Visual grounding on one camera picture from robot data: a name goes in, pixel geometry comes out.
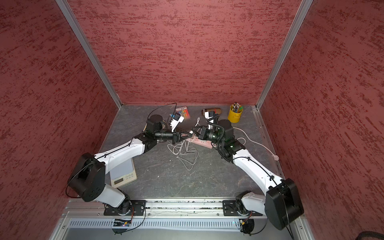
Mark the aluminium front rail frame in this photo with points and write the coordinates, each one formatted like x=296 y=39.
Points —
x=171 y=219

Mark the brown plaid pencil case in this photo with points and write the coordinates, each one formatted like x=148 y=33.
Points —
x=215 y=110

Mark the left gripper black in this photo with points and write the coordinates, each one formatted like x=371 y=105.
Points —
x=176 y=136

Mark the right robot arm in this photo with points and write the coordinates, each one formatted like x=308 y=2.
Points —
x=282 y=203

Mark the rainbow highlighter pack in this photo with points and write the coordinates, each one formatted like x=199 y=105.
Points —
x=183 y=112

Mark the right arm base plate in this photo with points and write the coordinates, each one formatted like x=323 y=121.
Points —
x=236 y=208

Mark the aluminium corner post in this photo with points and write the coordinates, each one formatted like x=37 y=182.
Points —
x=290 y=37
x=79 y=33

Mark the left aluminium corner post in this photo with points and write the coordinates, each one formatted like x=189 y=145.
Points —
x=79 y=33

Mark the pens in cup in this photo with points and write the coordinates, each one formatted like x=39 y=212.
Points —
x=236 y=108

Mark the yellow pen cup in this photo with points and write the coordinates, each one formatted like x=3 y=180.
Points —
x=234 y=117

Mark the right aluminium corner post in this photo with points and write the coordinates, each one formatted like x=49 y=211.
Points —
x=290 y=37

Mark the white grey kitchen scale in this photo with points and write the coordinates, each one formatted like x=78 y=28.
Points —
x=123 y=174

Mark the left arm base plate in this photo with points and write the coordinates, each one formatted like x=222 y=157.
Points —
x=139 y=207

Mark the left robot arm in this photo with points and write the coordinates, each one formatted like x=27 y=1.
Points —
x=97 y=177

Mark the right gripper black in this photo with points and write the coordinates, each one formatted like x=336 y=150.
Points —
x=202 y=134

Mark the pink power strip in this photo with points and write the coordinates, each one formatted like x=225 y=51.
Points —
x=203 y=143

